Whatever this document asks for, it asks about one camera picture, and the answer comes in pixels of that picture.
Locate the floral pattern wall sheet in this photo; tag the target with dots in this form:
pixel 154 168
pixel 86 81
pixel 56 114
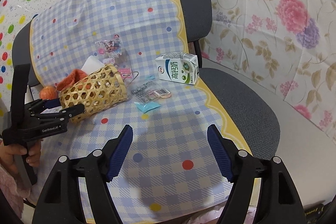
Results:
pixel 286 46

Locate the white foam block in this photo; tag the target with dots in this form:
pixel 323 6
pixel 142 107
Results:
pixel 91 65

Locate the white green milk carton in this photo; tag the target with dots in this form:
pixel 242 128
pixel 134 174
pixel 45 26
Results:
pixel 178 67

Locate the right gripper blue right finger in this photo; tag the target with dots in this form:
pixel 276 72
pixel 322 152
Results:
pixel 223 151

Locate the dark grey chair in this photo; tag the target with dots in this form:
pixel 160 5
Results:
pixel 254 118

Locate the clear sticker bag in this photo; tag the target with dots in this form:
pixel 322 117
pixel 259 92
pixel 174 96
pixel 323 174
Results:
pixel 110 48

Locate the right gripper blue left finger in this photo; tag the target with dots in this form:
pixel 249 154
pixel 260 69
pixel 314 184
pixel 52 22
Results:
pixel 120 147

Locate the blue paper scrap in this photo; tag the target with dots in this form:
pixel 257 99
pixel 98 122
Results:
pixel 145 107

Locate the woven bamboo basket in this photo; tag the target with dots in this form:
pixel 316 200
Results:
pixel 97 92

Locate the clear barcode wrapper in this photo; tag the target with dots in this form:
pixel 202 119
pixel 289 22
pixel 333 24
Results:
pixel 150 91

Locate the red apple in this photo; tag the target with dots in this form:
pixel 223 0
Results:
pixel 48 93

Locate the orange knitted glove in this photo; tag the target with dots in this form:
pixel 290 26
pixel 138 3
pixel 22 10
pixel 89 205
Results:
pixel 75 76

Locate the person left hand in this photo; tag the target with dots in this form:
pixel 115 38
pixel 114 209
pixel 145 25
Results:
pixel 9 151

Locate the blue checked cloth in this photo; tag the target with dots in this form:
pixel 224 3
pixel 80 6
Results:
pixel 169 170

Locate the pink small card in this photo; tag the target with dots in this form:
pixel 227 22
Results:
pixel 125 73

